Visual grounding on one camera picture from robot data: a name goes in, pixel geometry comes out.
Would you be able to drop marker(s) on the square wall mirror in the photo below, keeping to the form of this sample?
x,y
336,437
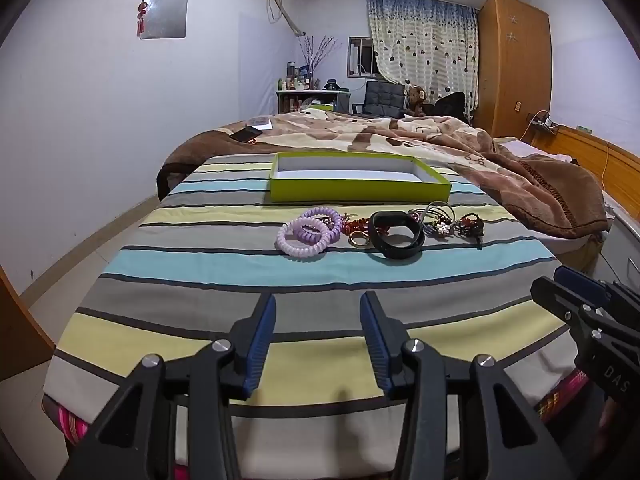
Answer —
x,y
167,12

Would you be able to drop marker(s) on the brown hair clip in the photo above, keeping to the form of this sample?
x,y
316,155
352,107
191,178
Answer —
x,y
478,240

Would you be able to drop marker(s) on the red hanging ornament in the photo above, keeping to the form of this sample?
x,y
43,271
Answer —
x,y
143,10

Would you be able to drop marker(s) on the wooden headboard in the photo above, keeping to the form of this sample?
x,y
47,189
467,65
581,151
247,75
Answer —
x,y
600,155

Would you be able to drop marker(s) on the striped bed sheet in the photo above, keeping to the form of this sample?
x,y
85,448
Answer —
x,y
200,270

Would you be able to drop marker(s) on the black desk device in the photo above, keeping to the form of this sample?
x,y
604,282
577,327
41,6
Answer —
x,y
330,85

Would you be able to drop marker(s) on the pale pink bed sheet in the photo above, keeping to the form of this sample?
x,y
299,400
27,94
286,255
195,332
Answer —
x,y
530,150

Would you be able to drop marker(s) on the wrapped air conditioner pipe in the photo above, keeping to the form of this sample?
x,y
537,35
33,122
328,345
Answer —
x,y
285,12

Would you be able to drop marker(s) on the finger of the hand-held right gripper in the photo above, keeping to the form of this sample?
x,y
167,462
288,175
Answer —
x,y
550,296
580,282

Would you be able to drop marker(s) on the patterned curtain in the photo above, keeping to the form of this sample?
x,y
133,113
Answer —
x,y
425,45

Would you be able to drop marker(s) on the white desk shelf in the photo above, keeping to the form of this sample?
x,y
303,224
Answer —
x,y
292,100

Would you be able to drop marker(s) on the pink striped mat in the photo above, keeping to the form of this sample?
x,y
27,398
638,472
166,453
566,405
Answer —
x,y
70,422

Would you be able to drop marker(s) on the grey cabinet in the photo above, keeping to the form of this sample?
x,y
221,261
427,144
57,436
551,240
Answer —
x,y
625,245

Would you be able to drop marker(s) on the green cardboard box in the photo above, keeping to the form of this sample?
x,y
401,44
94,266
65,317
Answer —
x,y
350,192

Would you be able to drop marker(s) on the row of bottles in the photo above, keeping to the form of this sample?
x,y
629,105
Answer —
x,y
295,80

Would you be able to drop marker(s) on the black office chair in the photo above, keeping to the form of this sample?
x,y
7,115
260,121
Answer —
x,y
382,96

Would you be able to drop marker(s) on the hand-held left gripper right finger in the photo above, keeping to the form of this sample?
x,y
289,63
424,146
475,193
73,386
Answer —
x,y
374,340

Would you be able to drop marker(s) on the black wristband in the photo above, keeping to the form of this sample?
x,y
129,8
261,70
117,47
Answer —
x,y
395,253

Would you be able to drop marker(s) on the power strip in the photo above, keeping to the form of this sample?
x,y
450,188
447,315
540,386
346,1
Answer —
x,y
544,122

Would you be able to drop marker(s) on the black phone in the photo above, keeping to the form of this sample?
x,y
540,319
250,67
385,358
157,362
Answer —
x,y
246,134

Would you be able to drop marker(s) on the window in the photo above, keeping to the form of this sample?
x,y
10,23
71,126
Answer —
x,y
360,57

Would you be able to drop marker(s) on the wooden wardrobe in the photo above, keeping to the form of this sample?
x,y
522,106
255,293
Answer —
x,y
510,60

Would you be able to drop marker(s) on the purple flower branches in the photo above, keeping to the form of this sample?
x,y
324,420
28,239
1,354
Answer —
x,y
315,55

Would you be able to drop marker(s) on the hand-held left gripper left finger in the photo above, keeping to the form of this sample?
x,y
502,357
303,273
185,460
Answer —
x,y
260,340

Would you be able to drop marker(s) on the wooden door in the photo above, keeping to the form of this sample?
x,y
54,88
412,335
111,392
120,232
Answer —
x,y
20,330

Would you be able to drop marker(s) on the brown patterned blanket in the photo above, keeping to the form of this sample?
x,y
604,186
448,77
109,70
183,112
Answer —
x,y
400,135

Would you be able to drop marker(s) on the brown teddy bear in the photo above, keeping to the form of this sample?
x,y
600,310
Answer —
x,y
415,102

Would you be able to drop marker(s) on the black jacket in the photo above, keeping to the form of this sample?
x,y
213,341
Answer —
x,y
450,105

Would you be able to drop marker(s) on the white booklet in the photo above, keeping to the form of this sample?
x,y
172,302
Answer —
x,y
260,122

